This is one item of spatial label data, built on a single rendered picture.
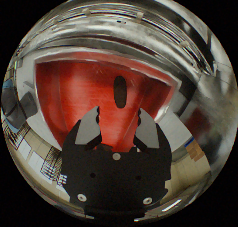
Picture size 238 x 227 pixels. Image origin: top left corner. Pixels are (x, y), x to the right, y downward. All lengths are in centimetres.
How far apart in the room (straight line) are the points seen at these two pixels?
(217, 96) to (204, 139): 12
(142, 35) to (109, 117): 26
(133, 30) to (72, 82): 22
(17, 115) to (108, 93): 47
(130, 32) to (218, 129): 30
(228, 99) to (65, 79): 47
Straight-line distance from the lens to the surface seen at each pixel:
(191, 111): 27
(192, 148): 411
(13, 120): 48
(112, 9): 25
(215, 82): 28
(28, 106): 49
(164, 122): 33
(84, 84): 22
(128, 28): 19
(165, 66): 24
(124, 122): 26
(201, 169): 702
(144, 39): 18
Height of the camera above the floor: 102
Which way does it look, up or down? 60 degrees down
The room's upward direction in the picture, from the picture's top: 178 degrees counter-clockwise
